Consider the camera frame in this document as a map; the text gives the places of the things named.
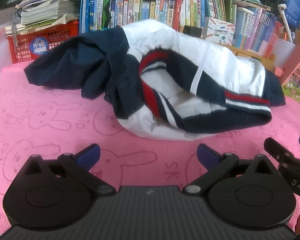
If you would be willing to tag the red plastic crate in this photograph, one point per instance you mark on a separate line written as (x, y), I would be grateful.
(57, 40)

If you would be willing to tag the white box with colourful print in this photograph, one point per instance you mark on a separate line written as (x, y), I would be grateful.
(220, 31)

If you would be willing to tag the small pink cube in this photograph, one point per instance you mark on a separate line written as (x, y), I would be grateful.
(278, 71)

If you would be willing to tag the white paper sheet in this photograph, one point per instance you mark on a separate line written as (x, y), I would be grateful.
(285, 50)

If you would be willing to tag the navy and white jacket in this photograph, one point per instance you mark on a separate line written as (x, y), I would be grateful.
(215, 60)

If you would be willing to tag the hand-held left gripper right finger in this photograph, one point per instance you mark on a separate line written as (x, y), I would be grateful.
(207, 156)

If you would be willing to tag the stack of booklets and papers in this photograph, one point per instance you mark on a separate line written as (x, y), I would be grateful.
(47, 10)

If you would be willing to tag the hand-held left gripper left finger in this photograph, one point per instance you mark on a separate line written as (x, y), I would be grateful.
(88, 155)

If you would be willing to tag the pink rabbit-print blanket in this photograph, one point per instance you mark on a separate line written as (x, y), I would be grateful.
(52, 130)

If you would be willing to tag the row of colourful books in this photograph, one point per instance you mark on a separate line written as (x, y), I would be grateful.
(150, 10)

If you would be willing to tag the wooden drawer box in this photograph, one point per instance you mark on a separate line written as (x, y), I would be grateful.
(250, 55)

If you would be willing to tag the row of pink purple books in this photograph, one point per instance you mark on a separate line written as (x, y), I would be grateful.
(260, 30)

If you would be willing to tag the row of tall blue books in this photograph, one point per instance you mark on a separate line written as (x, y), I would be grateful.
(91, 7)

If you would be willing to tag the white plastic tube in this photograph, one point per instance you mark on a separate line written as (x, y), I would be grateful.
(286, 22)

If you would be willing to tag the small black box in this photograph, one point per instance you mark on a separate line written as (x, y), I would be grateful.
(192, 31)

